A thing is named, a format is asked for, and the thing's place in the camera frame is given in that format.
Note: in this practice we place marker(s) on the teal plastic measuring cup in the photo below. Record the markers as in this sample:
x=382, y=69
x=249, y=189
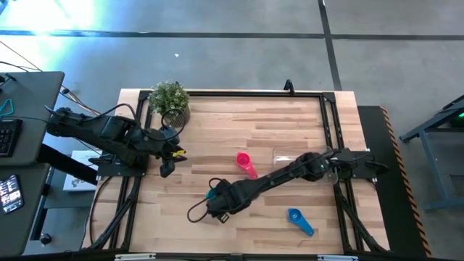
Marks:
x=211, y=194

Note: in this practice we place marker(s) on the grey side desk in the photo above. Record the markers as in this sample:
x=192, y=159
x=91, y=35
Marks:
x=36, y=108
x=29, y=217

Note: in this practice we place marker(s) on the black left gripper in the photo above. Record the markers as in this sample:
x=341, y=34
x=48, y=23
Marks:
x=163, y=148

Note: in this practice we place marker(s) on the potted plant in striped pot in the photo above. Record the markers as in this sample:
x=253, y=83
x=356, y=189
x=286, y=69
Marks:
x=168, y=98

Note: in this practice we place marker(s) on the black frame bracket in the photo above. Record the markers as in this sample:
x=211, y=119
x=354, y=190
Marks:
x=289, y=87

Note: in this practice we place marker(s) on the black round knob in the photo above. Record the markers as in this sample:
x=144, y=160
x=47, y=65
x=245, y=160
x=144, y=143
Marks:
x=45, y=239

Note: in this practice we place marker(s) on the black diagonal support beam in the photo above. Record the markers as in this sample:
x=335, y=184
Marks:
x=69, y=165

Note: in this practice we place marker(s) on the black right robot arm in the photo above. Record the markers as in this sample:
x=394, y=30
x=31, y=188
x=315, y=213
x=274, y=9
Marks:
x=282, y=174

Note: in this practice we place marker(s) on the black smartphone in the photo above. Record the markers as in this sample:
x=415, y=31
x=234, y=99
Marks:
x=10, y=194

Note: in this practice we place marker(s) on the black hazard-striped floor mat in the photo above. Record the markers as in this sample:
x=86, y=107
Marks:
x=398, y=181

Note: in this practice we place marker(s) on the black keyboard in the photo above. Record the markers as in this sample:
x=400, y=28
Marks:
x=9, y=137

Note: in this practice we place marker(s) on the white paper booklet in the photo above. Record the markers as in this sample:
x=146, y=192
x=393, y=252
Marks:
x=81, y=170

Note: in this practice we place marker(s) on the red plastic measuring cup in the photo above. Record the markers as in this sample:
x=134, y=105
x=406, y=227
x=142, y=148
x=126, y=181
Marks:
x=246, y=165

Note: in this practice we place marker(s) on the clear plastic basket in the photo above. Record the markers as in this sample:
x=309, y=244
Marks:
x=333, y=177

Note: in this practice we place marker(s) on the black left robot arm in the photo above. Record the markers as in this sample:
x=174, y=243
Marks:
x=108, y=132

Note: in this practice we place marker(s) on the white table edge bracket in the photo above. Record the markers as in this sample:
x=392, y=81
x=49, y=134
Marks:
x=337, y=257
x=134, y=257

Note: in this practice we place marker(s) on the blue-grey metal cart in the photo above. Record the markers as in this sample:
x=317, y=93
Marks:
x=435, y=163

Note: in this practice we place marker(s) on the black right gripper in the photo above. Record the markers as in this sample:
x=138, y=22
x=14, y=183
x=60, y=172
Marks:
x=232, y=197

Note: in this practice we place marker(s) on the blue plastic measuring cup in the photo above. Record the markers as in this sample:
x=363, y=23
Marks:
x=301, y=221

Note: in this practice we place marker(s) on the black table frame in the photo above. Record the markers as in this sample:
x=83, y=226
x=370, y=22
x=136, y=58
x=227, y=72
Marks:
x=232, y=93

